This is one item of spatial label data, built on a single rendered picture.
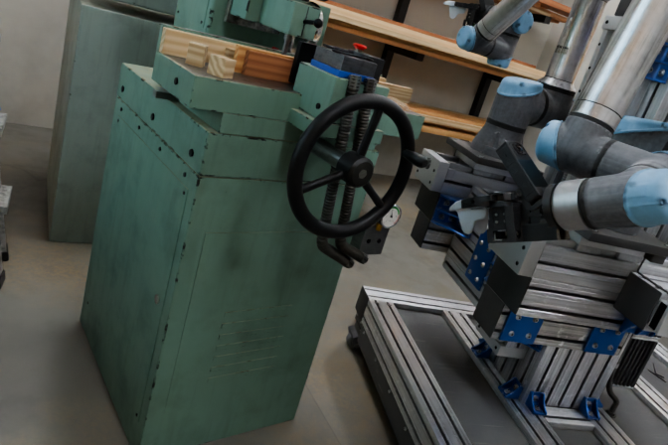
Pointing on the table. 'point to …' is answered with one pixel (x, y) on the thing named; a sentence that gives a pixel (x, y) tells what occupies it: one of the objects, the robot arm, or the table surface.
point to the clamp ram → (301, 58)
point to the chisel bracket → (288, 17)
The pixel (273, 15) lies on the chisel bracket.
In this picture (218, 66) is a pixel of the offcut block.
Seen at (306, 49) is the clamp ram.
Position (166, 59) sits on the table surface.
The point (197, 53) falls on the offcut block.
